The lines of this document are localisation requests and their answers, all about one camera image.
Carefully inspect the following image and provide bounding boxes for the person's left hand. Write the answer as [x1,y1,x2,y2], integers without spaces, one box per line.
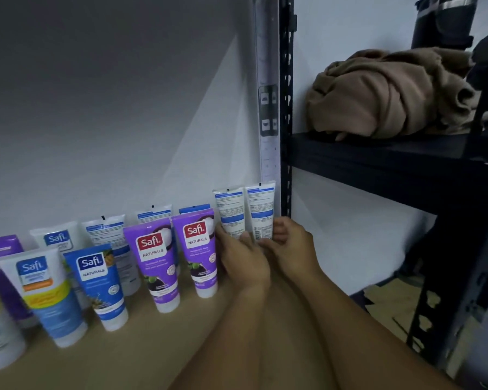
[215,222,272,294]

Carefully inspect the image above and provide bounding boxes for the brown cardboard pieces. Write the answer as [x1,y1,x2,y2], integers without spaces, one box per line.
[363,278,442,350]

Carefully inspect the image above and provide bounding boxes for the grey printed wall strip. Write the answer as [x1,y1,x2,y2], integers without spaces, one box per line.
[254,0,281,188]

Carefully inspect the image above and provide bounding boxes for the row of standing skincare tubes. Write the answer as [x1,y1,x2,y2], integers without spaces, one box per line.
[0,204,221,372]

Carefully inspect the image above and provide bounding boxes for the tan crumpled cloth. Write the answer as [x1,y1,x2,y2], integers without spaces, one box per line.
[307,48,483,141]

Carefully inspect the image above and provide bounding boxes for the person's right forearm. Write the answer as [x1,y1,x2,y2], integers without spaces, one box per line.
[264,269,465,390]

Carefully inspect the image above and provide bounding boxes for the black cylindrical container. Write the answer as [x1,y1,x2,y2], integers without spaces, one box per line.
[411,0,480,51]

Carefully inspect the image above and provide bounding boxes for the person's right hand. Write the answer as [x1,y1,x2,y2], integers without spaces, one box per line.
[259,216,324,283]

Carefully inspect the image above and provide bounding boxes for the white cream tube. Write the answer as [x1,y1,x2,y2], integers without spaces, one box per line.
[244,181,277,242]
[213,187,247,240]

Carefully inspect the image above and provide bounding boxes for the black metal shelf rack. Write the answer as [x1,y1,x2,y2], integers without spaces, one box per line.
[278,0,488,371]

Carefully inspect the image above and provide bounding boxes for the person's left forearm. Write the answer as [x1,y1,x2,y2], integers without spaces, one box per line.
[169,280,278,390]

